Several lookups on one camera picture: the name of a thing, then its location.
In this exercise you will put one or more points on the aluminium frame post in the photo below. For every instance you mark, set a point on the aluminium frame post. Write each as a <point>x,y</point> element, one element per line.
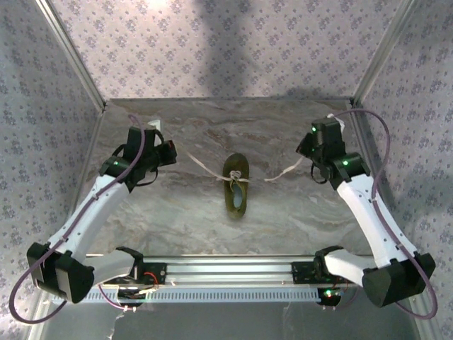
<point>385,53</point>
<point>39,324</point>
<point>72,53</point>
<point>419,331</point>

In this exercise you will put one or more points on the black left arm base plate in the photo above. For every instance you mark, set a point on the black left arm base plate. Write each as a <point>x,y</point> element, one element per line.
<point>155,267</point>

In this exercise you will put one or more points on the black controller board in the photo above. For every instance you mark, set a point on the black controller board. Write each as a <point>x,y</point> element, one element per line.
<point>129,294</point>
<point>331,299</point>

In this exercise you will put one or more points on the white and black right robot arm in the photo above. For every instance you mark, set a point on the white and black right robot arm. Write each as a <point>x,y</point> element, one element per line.
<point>357,205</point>

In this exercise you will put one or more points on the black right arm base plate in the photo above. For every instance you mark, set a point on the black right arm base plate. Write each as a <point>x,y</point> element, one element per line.
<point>301,272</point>

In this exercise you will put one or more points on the olive green shoe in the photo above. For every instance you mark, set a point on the olive green shoe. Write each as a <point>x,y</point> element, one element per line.
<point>236,198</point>

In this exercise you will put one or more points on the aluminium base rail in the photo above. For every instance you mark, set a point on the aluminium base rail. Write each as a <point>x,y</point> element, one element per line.
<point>226,271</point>

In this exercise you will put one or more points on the black left controller board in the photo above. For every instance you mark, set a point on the black left controller board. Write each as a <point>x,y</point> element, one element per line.
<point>129,294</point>

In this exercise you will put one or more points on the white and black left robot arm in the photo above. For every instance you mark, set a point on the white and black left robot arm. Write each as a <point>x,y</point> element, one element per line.
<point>88,212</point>

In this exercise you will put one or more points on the aluminium table side rail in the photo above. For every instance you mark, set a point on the aluminium table side rail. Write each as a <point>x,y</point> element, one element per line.
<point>362,138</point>
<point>91,141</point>

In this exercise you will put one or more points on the beige shoelace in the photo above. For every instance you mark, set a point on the beige shoelace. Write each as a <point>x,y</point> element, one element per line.
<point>235,174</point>

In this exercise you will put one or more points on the black right controller board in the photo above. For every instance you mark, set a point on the black right controller board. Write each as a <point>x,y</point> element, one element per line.
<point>331,299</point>

